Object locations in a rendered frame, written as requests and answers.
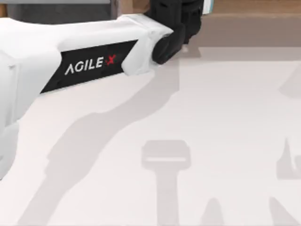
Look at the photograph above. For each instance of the white and teal book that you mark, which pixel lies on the white and teal book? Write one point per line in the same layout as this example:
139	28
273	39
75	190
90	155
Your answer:
208	6

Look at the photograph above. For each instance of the wooden cupboard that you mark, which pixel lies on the wooden cupboard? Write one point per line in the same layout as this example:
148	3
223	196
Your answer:
249	26

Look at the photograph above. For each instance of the grey cabinet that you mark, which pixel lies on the grey cabinet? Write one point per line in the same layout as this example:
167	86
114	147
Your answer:
61	10

